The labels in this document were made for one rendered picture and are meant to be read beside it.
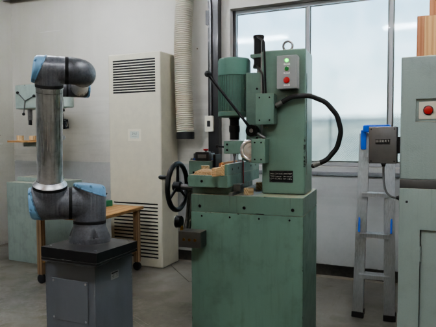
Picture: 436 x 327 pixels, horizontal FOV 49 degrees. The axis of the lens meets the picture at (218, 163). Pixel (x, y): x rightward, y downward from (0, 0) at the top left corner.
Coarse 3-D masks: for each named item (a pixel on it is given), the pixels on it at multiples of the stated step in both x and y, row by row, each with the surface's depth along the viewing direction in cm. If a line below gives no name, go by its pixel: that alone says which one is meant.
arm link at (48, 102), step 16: (32, 64) 194; (48, 64) 194; (64, 64) 196; (32, 80) 196; (48, 80) 196; (64, 80) 199; (48, 96) 198; (48, 112) 200; (48, 128) 202; (48, 144) 205; (48, 160) 207; (48, 176) 209; (32, 192) 212; (48, 192) 209; (64, 192) 215; (32, 208) 210; (48, 208) 212; (64, 208) 214
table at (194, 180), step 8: (192, 176) 239; (200, 176) 237; (208, 176) 236; (216, 176) 235; (224, 176) 233; (232, 176) 240; (240, 176) 253; (248, 176) 268; (256, 176) 284; (192, 184) 239; (200, 184) 238; (208, 184) 236; (216, 184) 235; (224, 184) 233; (232, 184) 241
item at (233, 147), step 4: (224, 144) 256; (228, 144) 255; (232, 144) 254; (236, 144) 253; (240, 144) 253; (224, 148) 256; (228, 148) 255; (232, 148) 254; (236, 148) 253; (224, 152) 256; (228, 152) 255; (232, 152) 254; (236, 152) 254
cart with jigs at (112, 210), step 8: (112, 208) 380; (120, 208) 379; (128, 208) 379; (136, 208) 382; (112, 216) 351; (136, 216) 388; (40, 224) 353; (136, 224) 389; (40, 232) 354; (136, 232) 389; (40, 240) 354; (136, 240) 389; (40, 248) 355; (40, 256) 355; (136, 256) 390; (40, 264) 355; (136, 264) 392; (40, 272) 356; (40, 280) 357
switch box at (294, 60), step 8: (280, 56) 229; (288, 56) 228; (296, 56) 227; (280, 64) 229; (296, 64) 227; (280, 72) 230; (296, 72) 227; (280, 80) 230; (296, 80) 227; (280, 88) 230; (288, 88) 229; (296, 88) 229
